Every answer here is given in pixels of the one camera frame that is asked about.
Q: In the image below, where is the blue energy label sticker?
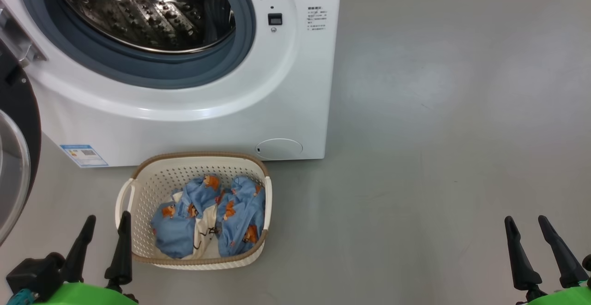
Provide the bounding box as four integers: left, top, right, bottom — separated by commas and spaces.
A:
60, 144, 109, 168

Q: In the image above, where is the cream perforated laundry basket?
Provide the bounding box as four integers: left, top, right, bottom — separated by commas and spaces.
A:
115, 152, 273, 270

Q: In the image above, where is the small black text sticker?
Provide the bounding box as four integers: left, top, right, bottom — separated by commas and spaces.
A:
307, 6, 327, 31

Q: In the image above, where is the blue patterned garment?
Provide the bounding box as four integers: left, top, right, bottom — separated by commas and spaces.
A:
151, 175, 222, 259

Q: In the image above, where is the metal door hinge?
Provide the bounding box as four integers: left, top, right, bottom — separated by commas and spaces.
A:
0, 0, 49, 68

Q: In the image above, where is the round white filter cover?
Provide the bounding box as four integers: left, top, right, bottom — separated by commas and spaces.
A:
255, 138, 303, 161

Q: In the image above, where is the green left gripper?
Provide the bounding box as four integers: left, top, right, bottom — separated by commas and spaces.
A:
35, 211, 139, 305

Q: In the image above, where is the stainless steel washing machine drum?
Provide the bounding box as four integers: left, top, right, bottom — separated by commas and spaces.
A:
50, 0, 236, 54

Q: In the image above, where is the round black glass washer door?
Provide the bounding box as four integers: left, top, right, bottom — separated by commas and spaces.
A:
0, 42, 42, 245

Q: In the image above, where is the white front-load washing machine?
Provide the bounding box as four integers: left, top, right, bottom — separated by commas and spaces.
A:
0, 0, 343, 168

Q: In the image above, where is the blue bear-print garment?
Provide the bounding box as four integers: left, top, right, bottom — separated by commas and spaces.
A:
216, 176, 266, 257

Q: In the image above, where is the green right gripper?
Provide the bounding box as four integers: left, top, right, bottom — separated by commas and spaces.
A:
504, 215, 591, 305

